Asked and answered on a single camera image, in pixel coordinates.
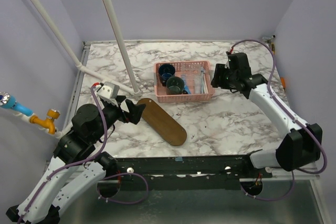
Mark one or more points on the white toothbrush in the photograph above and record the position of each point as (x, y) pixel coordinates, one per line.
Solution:
(205, 84)

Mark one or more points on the white PVC pipe frame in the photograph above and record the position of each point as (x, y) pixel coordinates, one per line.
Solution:
(34, 64)

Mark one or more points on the blue pipe valve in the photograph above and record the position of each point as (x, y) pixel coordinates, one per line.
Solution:
(9, 102)

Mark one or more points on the pink perforated plastic basket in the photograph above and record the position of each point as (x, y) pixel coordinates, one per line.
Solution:
(194, 84)

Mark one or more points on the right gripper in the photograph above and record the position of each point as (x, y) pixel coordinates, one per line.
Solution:
(220, 70)

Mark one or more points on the oval wooden tray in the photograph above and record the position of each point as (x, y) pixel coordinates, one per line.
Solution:
(165, 126)

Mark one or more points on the dark blue mug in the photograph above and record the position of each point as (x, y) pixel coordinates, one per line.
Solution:
(165, 72)

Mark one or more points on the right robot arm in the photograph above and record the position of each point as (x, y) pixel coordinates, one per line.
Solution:
(227, 124)

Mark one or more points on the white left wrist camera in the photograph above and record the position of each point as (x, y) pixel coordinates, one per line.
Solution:
(108, 92)

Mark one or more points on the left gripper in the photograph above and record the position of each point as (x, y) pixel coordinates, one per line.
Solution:
(135, 112)

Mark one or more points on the black front mounting rail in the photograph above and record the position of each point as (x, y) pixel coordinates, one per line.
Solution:
(184, 172)

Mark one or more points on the light blue toothbrush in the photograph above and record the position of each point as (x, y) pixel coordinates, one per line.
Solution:
(202, 90)

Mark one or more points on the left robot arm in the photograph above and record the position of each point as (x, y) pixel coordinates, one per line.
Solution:
(76, 165)

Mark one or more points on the blue toothpaste tube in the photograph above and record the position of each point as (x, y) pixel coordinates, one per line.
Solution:
(186, 88)

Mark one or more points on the dark green mug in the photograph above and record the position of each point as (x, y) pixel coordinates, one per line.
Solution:
(175, 86)

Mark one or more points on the orange faucet tap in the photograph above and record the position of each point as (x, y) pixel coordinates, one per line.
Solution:
(48, 122)

